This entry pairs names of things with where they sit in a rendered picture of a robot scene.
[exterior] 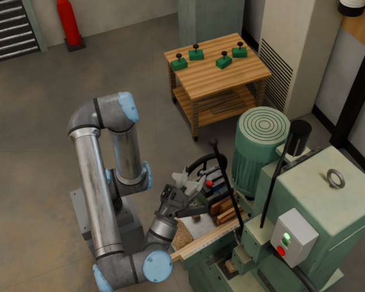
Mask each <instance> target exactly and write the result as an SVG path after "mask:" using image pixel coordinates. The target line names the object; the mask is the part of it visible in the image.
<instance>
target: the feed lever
mask: <svg viewBox="0 0 365 292"><path fill-rule="evenodd" d="M208 144H209V145H210V146H211V147H213V149H214V152H215V155H216V158H217V160H218V164H219V166H220V169H221V172H222V175H223V178H224V181H225V183H226V186H227V189H228V192H229V195H230V197H231V201H232V204H233V206H234V209H235V212H236V215H237V217H238V220H239V224H240V228H238V229H236V231H235V233H236V236H237V238H238V239H239V241H241V238H242V232H243V226H244V223H243V220H242V217H241V215H240V212H239V209H238V206H237V203H236V200H235V197H234V195H233V192H232V188H231V185H230V183H229V180H228V177H227V174H226V171H225V169H224V165H223V163H222V160H221V157H220V154H219V151H218V148H217V144H218V139H217V138H216V137H214V136H213V137H210V138H209V139H208Z"/></svg>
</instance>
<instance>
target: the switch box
mask: <svg viewBox="0 0 365 292"><path fill-rule="evenodd" d="M286 232H287V233H288V234H289V235H290V239H289V241H290V243H289V241H288V240H287V239H286V238H285V237H284V236H283V234H285V233H286ZM318 236H319V234H318V233H317V232H316V231H315V229H314V228H313V227H312V226H311V225H310V224H309V223H308V222H307V220H306V219H305V218H304V217H303V216H302V215H301V214H300V213H299V212H298V211H297V210H296V209H295V208H292V209H291V210H289V211H288V212H286V213H284V214H283V215H281V216H280V217H278V220H277V223H276V226H275V229H274V232H273V235H272V238H271V241H270V243H271V244H272V246H273V247H274V248H275V249H276V250H277V247H278V246H280V247H281V248H282V249H283V250H284V258H283V259H284V260H285V261H286V262H287V263H288V265H289V266H290V267H291V268H294V267H295V266H296V265H298V264H299V263H301V262H302V261H303V260H305V259H306V258H307V256H308V254H309V253H310V251H311V249H312V247H313V245H314V244H315V242H316V240H317V238H318ZM283 238H284V239H286V240H287V242H288V244H289V245H288V246H286V247H287V248H288V249H286V248H285V247H284V245H283V244H282V243H281V240H282V239H283ZM281 256H282V255H281ZM282 257H283V256H282Z"/></svg>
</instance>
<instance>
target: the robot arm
mask: <svg viewBox="0 0 365 292"><path fill-rule="evenodd" d="M138 120H139V116H138V112H137V108H136V105H135V103H134V100H133V97H132V94H131V93H130V92H119V93H117V94H112V95H109V96H103V97H98V98H92V99H90V100H88V101H85V102H84V103H83V104H81V105H80V106H79V107H78V108H77V109H76V110H75V112H74V113H73V115H72V117H71V119H70V121H69V123H68V127H67V135H68V140H69V141H70V142H71V143H73V144H74V147H75V152H76V158H77V162H78V167H79V173H80V177H81V186H82V191H83V193H84V197H85V203H86V208H87V214H88V218H89V223H90V229H91V232H92V238H93V244H94V249H95V253H96V263H97V264H94V265H93V272H94V277H95V279H96V283H97V285H98V288H99V290H100V291H101V292H112V291H115V290H119V289H122V288H125V287H129V286H132V285H135V284H138V283H139V284H140V283H143V282H147V281H151V282H155V283H158V282H162V281H164V280H166V279H167V278H168V277H169V276H170V274H171V272H172V269H173V264H172V258H171V256H170V254H169V253H168V249H169V247H170V245H171V243H172V241H173V239H174V237H175V235H176V233H177V230H178V226H177V224H178V221H177V220H175V219H174V218H175V217H177V218H183V217H189V216H196V215H200V214H206V213H207V207H206V206H204V205H202V204H198V205H192V206H189V205H190V204H191V203H192V202H193V201H194V200H195V199H196V197H197V196H198V194H199V191H200V190H201V189H202V187H203V184H204V182H205V178H206V176H205V175H204V176H203V177H202V178H201V179H200V180H199V182H194V181H187V179H188V173H189V171H188V167H185V169H184V171H183V173H182V174H181V173H173V174H172V178H173V179H174V180H175V181H176V186H173V185H170V184H166V185H165V187H164V189H163V191H162V193H161V195H160V199H161V200H160V201H162V203H161V204H160V207H159V209H158V211H157V210H155V212H154V214H155V215H156V216H157V217H155V218H154V220H153V222H152V224H151V227H150V228H149V231H148V233H147V235H146V237H145V239H144V241H143V243H142V245H141V247H140V249H139V251H138V252H137V253H136V254H131V255H127V256H125V252H124V249H123V247H122V242H121V237H120V234H119V229H118V225H117V221H116V216H117V215H118V214H119V213H120V212H121V210H122V205H123V203H122V198H121V197H123V196H128V195H131V194H136V193H139V192H142V191H146V190H149V189H151V188H152V177H151V171H150V168H149V165H148V162H147V161H142V160H141V158H140V151H139V147H138V139H137V132H136V125H135V122H136V121H138ZM106 128H107V129H108V132H109V136H110V139H111V143H112V147H113V150H114V154H115V158H116V162H117V167H116V168H114V169H110V170H108V169H106V168H105V167H104V163H103V158H102V155H101V150H100V145H99V142H98V139H99V137H100V136H101V131H100V130H101V129H106ZM186 188H187V189H186ZM185 189H186V190H185Z"/></svg>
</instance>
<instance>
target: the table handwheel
mask: <svg viewBox="0 0 365 292"><path fill-rule="evenodd" d="M219 154H220V157H221V160H222V163H223V165H224V169H225V170H226V168H227V164H228V161H227V158H226V156H225V155H224V154H221V153H219ZM215 158H216V155H215V153H212V154H208V155H205V156H203V157H201V158H200V159H198V160H197V161H195V162H194V163H193V164H192V165H190V167H189V168H188V171H189V173H188V176H189V175H190V174H191V173H192V172H193V171H194V170H195V169H196V168H197V167H198V166H200V165H201V164H202V163H203V168H201V169H200V170H199V171H198V172H197V176H198V177H199V172H200V171H201V170H203V171H205V170H207V169H206V165H207V161H208V160H211V159H215Z"/></svg>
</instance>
